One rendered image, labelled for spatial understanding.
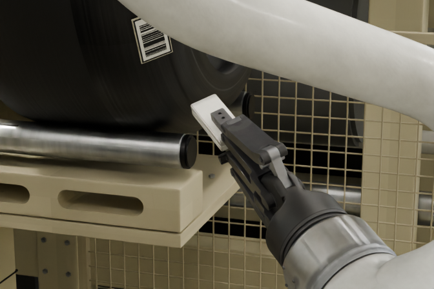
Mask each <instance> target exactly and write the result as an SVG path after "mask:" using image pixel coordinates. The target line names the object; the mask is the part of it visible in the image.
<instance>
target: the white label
mask: <svg viewBox="0 0 434 289"><path fill-rule="evenodd" d="M131 21H132V27H133V30H134V35H135V38H136V44H137V47H138V52H139V58H140V61H141V64H143V63H146V62H149V61H151V60H153V59H156V58H159V57H161V56H164V55H167V54H169V53H171V52H173V51H172V45H171V39H170V37H169V36H167V35H165V34H164V33H162V32H160V31H159V30H157V29H155V28H154V27H152V26H151V25H149V24H148V23H146V22H145V21H144V20H142V19H140V18H139V17H137V18H134V19H131Z"/></svg>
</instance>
